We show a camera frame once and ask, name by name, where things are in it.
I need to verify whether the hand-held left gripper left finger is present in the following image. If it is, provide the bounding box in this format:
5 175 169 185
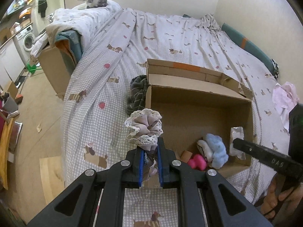
27 147 146 227

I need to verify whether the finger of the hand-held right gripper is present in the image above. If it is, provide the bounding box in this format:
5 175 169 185
233 138 303 183

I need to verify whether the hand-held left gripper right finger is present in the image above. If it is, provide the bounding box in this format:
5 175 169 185
157 137 273 227

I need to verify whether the clear plastic packet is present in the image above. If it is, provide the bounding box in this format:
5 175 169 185
229 126 247 160

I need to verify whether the pink plush toy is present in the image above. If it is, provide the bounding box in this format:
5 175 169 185
187 154 209 171

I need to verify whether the blue fluffy scrunchie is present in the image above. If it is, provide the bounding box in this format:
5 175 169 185
205 134 229 169

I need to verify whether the beige lace scrunchie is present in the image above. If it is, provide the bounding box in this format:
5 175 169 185
123 108 164 178

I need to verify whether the white plush roll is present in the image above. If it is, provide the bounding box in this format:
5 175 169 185
197 139 213 162

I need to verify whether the person's right hand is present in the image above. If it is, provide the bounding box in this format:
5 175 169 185
260 176 303 220

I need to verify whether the pink cloth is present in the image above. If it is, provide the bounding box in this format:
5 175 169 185
272 82 300 133

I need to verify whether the black and white patterned cloth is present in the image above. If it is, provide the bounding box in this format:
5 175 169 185
270 59 280 79

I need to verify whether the dark green striped cloth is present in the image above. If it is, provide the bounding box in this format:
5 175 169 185
126 75 148 116

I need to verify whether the wooden board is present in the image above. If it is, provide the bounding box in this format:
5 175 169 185
39 156 66 209

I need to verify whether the teal pillow with orange stripe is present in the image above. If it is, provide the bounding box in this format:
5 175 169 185
221 23 280 78

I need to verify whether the silver foil sheet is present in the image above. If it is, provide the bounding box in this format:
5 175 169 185
8 120 23 155

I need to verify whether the large cardboard box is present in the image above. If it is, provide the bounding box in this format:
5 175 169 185
38 45 77 98

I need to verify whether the crumpled white patterned cloth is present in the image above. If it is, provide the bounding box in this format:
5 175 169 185
201 14 222 31

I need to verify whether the teal and orange blanket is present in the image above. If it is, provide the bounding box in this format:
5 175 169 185
55 30 84 69

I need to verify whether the grey bucket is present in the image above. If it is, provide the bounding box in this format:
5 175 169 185
1 95 19 114

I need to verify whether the green dustpan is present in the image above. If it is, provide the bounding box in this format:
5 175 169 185
26 61 42 75

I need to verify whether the small cardboard box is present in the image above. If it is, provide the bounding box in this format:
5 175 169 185
5 80 19 100

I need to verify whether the white quilt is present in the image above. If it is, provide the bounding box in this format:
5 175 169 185
31 1 119 57

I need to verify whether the white cabinet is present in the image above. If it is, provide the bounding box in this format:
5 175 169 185
0 43 25 81

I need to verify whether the white washing machine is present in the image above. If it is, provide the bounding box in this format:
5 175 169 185
15 26 36 59

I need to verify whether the black hanging garment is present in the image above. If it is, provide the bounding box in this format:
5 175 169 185
38 0 48 18

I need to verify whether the yellow wooden frame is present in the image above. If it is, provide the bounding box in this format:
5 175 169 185
0 116 16 190

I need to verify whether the wall shelf with clutter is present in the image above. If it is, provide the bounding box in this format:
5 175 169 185
7 0 34 17

